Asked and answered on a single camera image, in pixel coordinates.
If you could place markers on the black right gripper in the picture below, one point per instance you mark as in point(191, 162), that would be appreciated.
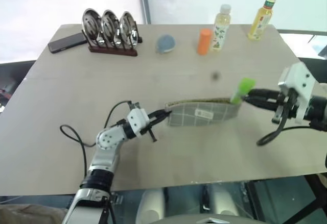
point(287, 104)

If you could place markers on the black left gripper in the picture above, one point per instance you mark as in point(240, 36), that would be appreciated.
point(149, 123)

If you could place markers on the green marker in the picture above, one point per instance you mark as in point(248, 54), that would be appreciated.
point(242, 87)

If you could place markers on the grey plaid pouch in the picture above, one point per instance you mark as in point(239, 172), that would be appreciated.
point(201, 114)

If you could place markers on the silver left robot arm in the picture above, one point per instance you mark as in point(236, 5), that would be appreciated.
point(103, 155)

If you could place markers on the blue-grey round sponge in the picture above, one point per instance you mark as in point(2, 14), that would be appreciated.
point(165, 44)

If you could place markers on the yellow drink bottle green label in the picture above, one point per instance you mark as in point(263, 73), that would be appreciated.
point(261, 20)

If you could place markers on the clear bottle with floral label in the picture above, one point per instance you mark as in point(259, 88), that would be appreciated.
point(220, 30)

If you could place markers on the orange cylinder container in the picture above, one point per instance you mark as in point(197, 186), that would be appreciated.
point(204, 43)

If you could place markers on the dark wooden dish rack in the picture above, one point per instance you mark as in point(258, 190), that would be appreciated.
point(113, 50)

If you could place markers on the shiny steel bowl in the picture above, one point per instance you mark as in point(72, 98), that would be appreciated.
point(110, 26)
point(91, 23)
point(129, 28)

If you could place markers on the grey robot torso front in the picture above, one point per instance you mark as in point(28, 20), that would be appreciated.
point(207, 220)

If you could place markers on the black smartphone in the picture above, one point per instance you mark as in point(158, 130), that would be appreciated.
point(67, 43)

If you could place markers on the dark chair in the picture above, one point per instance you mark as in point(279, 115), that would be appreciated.
point(14, 72)

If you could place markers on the brown cloth bundle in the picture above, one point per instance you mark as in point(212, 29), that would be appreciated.
point(28, 215)

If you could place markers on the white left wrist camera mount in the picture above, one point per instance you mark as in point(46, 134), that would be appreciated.
point(136, 120)

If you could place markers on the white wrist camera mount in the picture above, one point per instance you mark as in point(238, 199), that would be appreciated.
point(136, 120)
point(300, 83)

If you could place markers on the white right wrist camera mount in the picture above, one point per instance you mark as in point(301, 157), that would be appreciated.
point(300, 83)

